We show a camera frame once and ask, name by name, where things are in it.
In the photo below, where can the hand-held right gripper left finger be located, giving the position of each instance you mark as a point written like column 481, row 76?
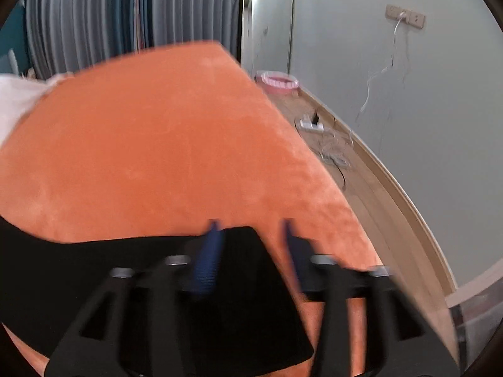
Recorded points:
column 205, row 261

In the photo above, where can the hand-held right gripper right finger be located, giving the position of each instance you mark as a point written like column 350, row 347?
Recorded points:
column 294, row 253

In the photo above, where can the black pants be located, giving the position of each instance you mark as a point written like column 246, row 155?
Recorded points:
column 247, row 322

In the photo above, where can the wooden baseboard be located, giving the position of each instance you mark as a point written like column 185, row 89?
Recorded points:
column 397, row 192

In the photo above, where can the white power strip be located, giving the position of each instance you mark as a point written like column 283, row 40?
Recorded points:
column 311, row 125

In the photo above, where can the pink round basin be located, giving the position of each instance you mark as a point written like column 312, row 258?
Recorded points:
column 277, row 81

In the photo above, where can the white door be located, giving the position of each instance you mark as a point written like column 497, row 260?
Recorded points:
column 269, row 19

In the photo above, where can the white quilt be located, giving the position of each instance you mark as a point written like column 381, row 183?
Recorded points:
column 15, row 100

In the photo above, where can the grey pleated curtain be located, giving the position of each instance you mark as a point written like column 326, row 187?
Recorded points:
column 78, row 15

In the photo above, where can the beige wall socket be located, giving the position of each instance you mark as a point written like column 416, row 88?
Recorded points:
column 406, row 15

